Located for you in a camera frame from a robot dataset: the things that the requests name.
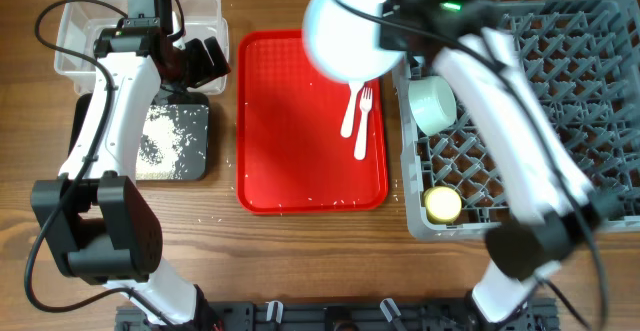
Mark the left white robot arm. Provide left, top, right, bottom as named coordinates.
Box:
left=30, top=0, right=230, bottom=330

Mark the yellow plastic cup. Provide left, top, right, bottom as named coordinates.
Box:
left=423, top=186, right=462, bottom=224

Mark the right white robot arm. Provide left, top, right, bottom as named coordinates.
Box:
left=380, top=0, right=623, bottom=329

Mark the black plastic bin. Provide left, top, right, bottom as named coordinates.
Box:
left=84, top=95, right=210, bottom=182

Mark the light blue plate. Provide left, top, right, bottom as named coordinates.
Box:
left=302, top=0, right=403, bottom=83

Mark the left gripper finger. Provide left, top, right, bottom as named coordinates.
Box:
left=204, top=36, right=231, bottom=76
left=174, top=75, right=220, bottom=91

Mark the food scraps and rice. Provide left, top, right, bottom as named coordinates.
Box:
left=136, top=104, right=209, bottom=181

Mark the white plastic spoon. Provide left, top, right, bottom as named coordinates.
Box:
left=340, top=81, right=364, bottom=138

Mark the mint green bowl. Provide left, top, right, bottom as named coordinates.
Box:
left=408, top=76, right=457, bottom=136

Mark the red plastic tray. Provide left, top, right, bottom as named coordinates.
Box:
left=236, top=30, right=389, bottom=215

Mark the grey dishwasher rack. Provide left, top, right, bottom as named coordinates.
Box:
left=392, top=0, right=639, bottom=242

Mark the pink plastic fork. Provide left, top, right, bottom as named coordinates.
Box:
left=354, top=87, right=373, bottom=161

